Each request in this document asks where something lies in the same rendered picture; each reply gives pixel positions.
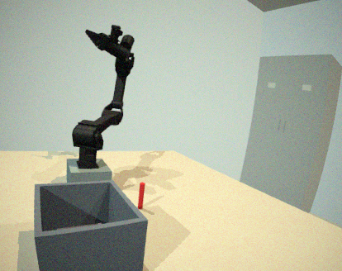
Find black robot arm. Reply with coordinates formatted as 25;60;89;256
72;25;135;169

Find dark red peg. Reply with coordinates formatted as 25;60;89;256
138;183;145;210

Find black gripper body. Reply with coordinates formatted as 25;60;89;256
97;34;121;55

